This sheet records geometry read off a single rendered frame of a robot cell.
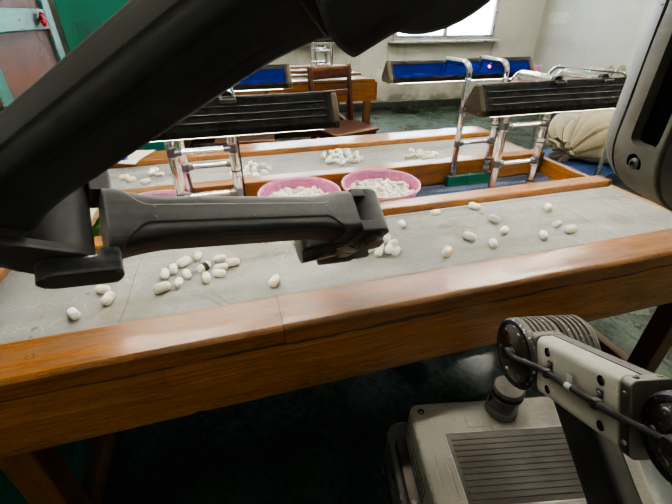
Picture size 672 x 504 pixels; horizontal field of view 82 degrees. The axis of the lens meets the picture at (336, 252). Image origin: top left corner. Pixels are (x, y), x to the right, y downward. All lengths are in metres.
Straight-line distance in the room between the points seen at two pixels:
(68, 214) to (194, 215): 0.11
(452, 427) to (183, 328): 0.61
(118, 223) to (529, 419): 0.91
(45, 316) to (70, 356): 0.19
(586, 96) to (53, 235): 1.17
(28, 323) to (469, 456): 0.92
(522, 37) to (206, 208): 7.07
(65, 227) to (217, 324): 0.40
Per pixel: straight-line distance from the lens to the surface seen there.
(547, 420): 1.06
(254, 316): 0.76
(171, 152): 1.06
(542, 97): 1.16
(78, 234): 0.42
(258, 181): 1.37
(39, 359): 0.83
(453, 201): 1.26
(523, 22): 7.34
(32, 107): 0.31
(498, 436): 0.99
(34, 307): 1.01
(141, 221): 0.43
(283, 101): 0.87
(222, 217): 0.45
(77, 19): 3.65
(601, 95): 1.29
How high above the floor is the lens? 1.25
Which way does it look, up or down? 32 degrees down
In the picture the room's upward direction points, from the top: straight up
